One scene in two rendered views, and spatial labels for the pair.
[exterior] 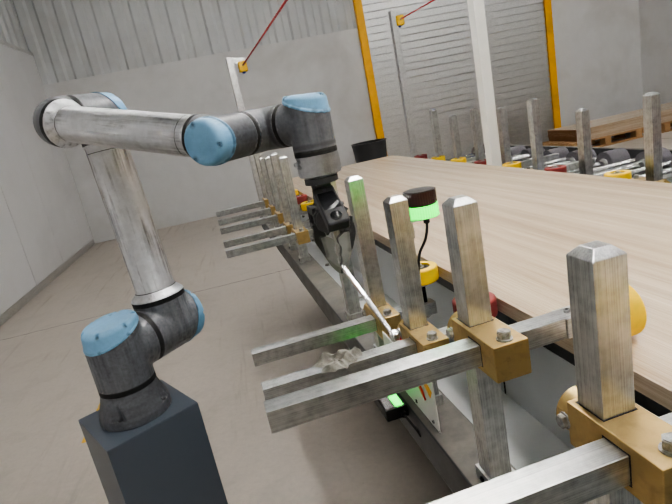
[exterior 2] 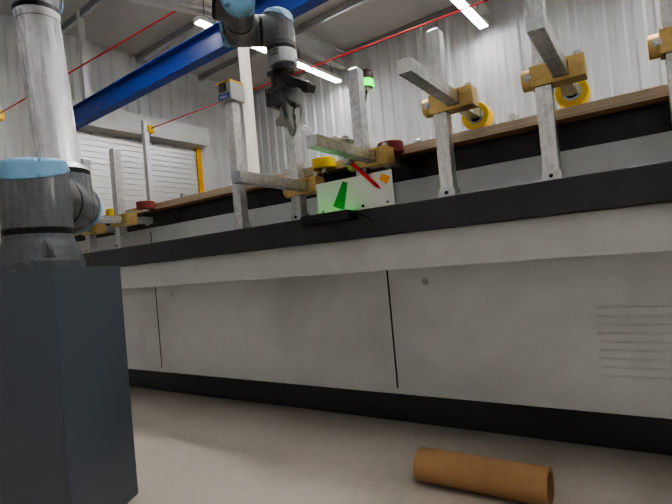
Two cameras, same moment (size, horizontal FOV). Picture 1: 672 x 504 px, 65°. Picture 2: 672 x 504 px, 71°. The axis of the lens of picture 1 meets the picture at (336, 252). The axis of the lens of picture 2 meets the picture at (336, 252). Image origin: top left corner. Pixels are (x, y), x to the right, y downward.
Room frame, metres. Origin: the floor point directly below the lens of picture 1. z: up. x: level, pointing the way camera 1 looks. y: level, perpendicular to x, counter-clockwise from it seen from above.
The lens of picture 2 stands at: (0.02, 0.91, 0.56)
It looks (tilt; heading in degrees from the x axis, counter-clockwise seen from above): 1 degrees up; 316
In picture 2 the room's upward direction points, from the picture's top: 5 degrees counter-clockwise
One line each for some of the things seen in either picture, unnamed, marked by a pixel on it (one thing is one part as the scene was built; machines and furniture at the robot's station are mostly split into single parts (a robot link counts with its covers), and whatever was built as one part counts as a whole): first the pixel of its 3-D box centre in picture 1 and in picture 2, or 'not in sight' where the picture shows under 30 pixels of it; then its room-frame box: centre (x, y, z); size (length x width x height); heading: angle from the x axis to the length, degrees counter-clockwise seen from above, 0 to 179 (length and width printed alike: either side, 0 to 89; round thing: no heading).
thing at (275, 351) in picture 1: (346, 331); (289, 184); (1.11, 0.01, 0.80); 0.44 x 0.03 x 0.04; 102
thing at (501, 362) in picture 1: (485, 341); (449, 102); (0.66, -0.18, 0.95); 0.14 x 0.06 x 0.05; 12
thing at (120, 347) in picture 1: (119, 348); (37, 194); (1.33, 0.62, 0.79); 0.17 x 0.15 x 0.18; 146
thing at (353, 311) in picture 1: (340, 244); (236, 166); (1.43, -0.02, 0.93); 0.05 x 0.05 x 0.45; 12
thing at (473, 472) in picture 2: not in sight; (480, 474); (0.60, -0.06, 0.04); 0.30 x 0.08 x 0.08; 12
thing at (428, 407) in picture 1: (407, 376); (353, 194); (0.95, -0.09, 0.75); 0.26 x 0.01 x 0.10; 12
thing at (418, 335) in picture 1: (423, 339); (370, 159); (0.90, -0.13, 0.85); 0.14 x 0.06 x 0.05; 12
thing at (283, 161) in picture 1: (294, 213); (118, 201); (2.15, 0.13, 0.91); 0.04 x 0.04 x 0.48; 12
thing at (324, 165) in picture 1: (317, 165); (281, 60); (1.11, 0.00, 1.18); 0.10 x 0.09 x 0.05; 102
